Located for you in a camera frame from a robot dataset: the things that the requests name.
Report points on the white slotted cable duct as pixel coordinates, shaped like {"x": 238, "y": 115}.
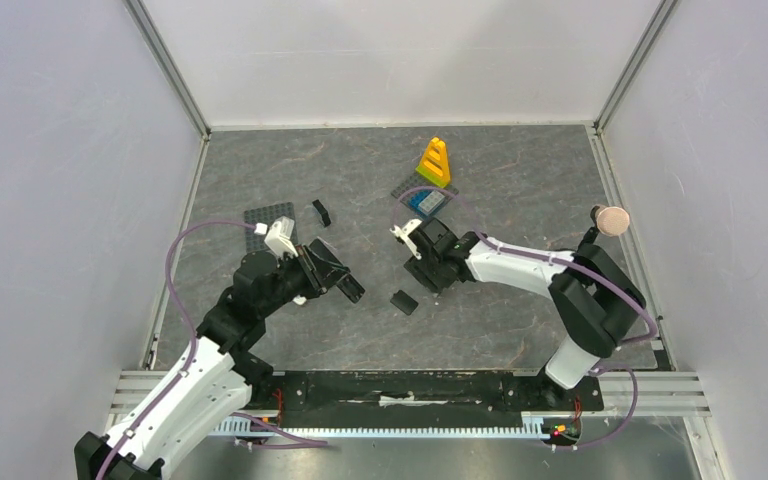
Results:
{"x": 530, "y": 428}

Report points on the black remote battery cover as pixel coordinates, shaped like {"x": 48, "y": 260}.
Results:
{"x": 404, "y": 302}

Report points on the yellow green lego tower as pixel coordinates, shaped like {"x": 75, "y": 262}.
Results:
{"x": 434, "y": 163}

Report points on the black slim remote control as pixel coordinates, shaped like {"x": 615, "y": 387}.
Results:
{"x": 351, "y": 288}

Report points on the small black plastic piece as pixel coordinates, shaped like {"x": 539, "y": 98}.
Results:
{"x": 322, "y": 212}

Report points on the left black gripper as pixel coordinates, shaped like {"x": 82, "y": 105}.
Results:
{"x": 317, "y": 271}

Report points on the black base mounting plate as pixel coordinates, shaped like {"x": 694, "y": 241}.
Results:
{"x": 356, "y": 399}

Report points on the grey blue lego plate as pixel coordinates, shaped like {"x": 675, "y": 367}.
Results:
{"x": 424, "y": 203}

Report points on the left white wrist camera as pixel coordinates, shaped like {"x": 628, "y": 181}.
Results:
{"x": 278, "y": 238}

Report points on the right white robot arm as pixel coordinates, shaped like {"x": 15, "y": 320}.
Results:
{"x": 595, "y": 300}

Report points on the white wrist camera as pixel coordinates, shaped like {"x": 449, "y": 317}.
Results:
{"x": 402, "y": 235}
{"x": 278, "y": 238}

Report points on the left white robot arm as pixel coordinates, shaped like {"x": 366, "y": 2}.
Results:
{"x": 217, "y": 373}

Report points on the beige foam microphone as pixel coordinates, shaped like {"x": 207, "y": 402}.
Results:
{"x": 612, "y": 221}

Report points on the black microphone stand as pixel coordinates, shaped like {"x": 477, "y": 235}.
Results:
{"x": 588, "y": 244}

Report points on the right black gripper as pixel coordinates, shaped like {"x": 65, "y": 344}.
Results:
{"x": 425, "y": 263}

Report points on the dark grey lego baseplate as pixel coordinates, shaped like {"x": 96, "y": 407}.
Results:
{"x": 264, "y": 215}

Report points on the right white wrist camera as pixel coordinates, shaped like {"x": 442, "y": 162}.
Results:
{"x": 402, "y": 235}

